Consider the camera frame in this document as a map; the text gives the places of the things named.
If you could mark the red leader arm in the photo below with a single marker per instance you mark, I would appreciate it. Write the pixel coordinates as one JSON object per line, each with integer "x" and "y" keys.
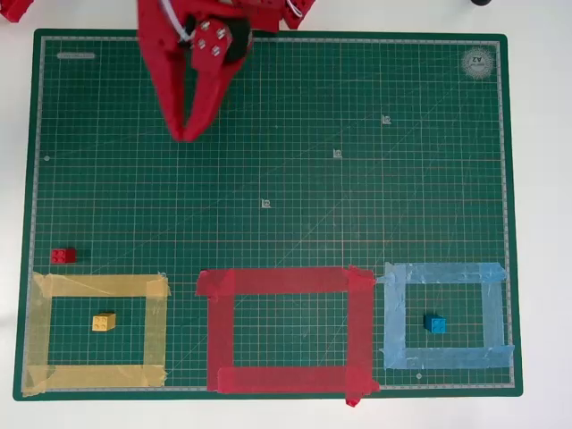
{"x": 15, "y": 9}

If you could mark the red cube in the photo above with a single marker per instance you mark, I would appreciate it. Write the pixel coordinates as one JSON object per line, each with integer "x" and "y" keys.
{"x": 63, "y": 256}

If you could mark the small yellow block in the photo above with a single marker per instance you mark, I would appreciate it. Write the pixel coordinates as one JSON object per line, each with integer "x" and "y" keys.
{"x": 103, "y": 322}

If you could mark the yellow tape square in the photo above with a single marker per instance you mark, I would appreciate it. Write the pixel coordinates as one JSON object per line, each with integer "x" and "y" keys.
{"x": 94, "y": 376}

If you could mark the red tape square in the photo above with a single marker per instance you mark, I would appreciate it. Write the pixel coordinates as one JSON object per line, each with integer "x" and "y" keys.
{"x": 286, "y": 380}

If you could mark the small blue block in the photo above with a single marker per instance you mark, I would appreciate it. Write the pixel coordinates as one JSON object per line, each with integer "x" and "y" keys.
{"x": 435, "y": 324}

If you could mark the blue tape square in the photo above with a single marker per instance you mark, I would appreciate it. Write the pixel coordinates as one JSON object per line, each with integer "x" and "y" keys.
{"x": 447, "y": 358}

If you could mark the green cutting mat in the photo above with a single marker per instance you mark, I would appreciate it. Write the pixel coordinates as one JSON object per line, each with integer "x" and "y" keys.
{"x": 290, "y": 201}

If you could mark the small black knob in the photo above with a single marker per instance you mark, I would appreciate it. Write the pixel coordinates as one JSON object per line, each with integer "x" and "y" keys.
{"x": 480, "y": 2}

